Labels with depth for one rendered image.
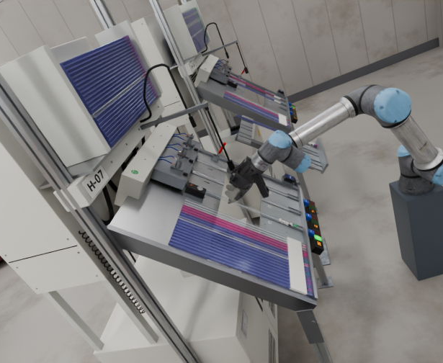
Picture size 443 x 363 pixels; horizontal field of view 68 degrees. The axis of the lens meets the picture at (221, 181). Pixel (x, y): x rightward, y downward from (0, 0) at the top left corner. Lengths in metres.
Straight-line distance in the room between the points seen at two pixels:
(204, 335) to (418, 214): 1.14
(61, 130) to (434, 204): 1.60
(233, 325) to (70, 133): 0.88
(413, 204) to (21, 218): 1.61
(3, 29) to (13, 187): 4.46
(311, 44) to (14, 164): 4.38
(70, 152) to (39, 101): 0.16
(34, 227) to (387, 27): 4.89
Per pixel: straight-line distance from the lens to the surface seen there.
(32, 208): 1.15
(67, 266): 1.27
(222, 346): 1.40
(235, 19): 4.79
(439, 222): 1.93
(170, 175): 1.27
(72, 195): 0.98
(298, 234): 1.41
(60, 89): 1.03
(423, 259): 2.05
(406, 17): 5.43
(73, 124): 1.05
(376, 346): 1.93
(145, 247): 1.07
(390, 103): 1.33
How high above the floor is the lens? 1.64
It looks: 27 degrees down
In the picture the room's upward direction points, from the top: 24 degrees counter-clockwise
